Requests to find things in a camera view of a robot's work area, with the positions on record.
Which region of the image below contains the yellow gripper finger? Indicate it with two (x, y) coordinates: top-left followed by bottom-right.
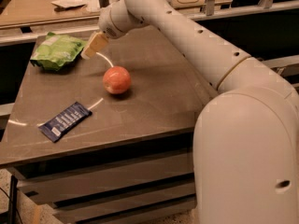
(81, 33), (98, 60)
(84, 32), (108, 58)

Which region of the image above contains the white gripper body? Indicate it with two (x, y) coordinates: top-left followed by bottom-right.
(98, 0), (146, 39)

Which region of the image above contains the green rice chip bag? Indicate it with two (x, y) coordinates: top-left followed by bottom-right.
(30, 33), (87, 72)

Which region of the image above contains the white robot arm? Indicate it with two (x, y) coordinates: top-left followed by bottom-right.
(82, 0), (299, 224)

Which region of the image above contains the red apple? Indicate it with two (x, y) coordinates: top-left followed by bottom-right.
(103, 66), (131, 94)

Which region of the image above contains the white paper sheet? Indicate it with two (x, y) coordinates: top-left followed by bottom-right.
(51, 0), (100, 12)

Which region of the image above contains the blue snack bar wrapper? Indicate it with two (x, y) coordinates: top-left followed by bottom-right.
(38, 102), (92, 143)

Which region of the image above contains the grey drawer cabinet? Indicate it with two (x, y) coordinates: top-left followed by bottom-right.
(6, 133), (198, 224)

